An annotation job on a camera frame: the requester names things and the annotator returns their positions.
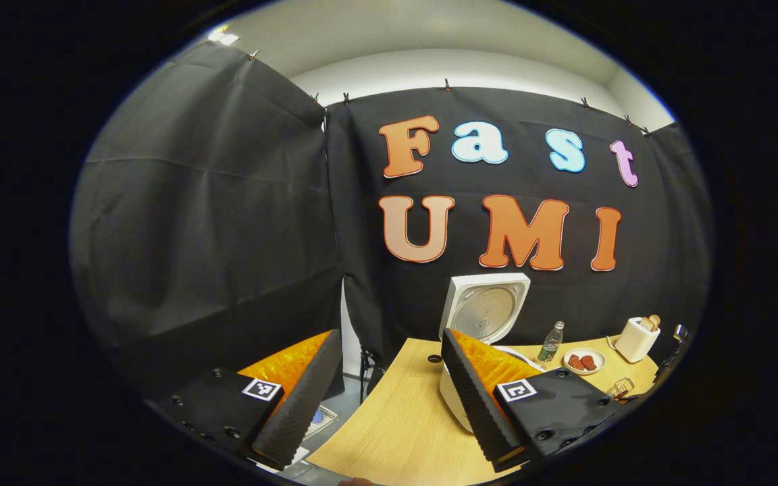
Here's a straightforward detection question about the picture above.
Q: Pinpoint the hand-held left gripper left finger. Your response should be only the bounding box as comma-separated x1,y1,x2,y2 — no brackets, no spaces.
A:
149,329,344,472

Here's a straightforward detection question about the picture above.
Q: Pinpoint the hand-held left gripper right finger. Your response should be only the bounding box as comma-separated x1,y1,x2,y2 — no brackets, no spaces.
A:
442,328,626,473

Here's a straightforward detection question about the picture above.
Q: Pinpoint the white rice cooker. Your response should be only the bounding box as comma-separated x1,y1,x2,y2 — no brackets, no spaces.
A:
438,273,544,434

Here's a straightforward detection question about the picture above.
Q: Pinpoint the white and blue box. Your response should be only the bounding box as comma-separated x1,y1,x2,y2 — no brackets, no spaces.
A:
294,405,340,466

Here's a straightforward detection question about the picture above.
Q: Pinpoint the white toaster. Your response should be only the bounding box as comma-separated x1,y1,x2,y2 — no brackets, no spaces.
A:
614,315,661,364

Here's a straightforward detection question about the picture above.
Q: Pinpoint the black tripod stand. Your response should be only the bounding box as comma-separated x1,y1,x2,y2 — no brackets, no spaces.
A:
359,346,384,406

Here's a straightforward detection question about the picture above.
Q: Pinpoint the small white plate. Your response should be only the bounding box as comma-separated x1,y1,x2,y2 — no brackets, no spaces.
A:
563,348,607,376

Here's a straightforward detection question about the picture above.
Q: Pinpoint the clear plastic water bottle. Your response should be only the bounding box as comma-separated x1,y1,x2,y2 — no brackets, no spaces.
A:
538,321,565,363

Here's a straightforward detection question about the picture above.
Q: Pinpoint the black backdrop cloth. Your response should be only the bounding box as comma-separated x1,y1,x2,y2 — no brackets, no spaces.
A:
70,40,712,406

